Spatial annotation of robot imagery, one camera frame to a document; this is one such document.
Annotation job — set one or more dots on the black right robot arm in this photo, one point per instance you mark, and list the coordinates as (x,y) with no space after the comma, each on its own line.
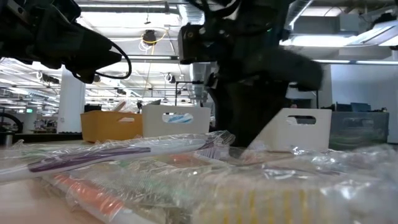
(248,21)

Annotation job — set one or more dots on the black background box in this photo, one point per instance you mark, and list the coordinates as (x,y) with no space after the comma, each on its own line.
(92,107)

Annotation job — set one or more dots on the purple toothbrush in clear wrapper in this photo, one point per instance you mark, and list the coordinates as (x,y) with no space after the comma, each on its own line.
(93,157)
(214,152)

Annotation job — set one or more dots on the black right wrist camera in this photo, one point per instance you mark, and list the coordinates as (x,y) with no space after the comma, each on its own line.
(194,46)

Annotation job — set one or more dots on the long ceiling light strip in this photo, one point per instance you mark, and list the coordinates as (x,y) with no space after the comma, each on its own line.
(149,57)

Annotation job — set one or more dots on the white plastic bin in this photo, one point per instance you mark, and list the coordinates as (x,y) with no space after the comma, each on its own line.
(149,124)
(280,137)

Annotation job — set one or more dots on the black ceiling-hung camera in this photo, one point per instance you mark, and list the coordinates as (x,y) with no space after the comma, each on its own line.
(150,36)

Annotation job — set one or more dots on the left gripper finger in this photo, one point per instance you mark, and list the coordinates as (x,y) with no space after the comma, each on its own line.
(85,76)
(96,53)

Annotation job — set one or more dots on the white pillar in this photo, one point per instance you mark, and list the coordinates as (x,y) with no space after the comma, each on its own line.
(71,105)

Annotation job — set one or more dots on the black background frame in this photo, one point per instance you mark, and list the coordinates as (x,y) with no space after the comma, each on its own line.
(317,96)
(186,82)

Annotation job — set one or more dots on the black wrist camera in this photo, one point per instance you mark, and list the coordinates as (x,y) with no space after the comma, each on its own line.
(46,7)
(194,46)

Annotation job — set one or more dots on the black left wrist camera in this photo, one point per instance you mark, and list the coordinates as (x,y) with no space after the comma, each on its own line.
(46,7)

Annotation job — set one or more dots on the blue toothbrush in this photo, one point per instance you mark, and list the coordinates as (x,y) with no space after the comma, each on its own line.
(177,118)

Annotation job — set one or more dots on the yellow plastic bin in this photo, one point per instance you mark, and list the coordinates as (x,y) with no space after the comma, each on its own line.
(105,126)

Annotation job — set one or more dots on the grey metal cylinder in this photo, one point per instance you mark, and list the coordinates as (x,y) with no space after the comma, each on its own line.
(7,139)

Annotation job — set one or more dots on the background computer monitor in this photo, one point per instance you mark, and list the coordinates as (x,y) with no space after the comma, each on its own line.
(360,107)

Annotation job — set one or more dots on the silver round ceiling duct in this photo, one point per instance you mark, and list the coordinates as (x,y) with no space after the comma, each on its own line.
(199,81)
(298,9)

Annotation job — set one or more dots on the grey translucent plastic bin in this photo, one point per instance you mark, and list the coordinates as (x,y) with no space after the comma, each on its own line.
(357,130)

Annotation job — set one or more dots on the green exit sign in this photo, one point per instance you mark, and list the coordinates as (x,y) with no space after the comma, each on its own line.
(29,110)

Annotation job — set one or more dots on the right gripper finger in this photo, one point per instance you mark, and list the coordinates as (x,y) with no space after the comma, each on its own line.
(245,118)

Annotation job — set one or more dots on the black curved background hoop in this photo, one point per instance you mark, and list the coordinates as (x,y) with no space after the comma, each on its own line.
(17,119)

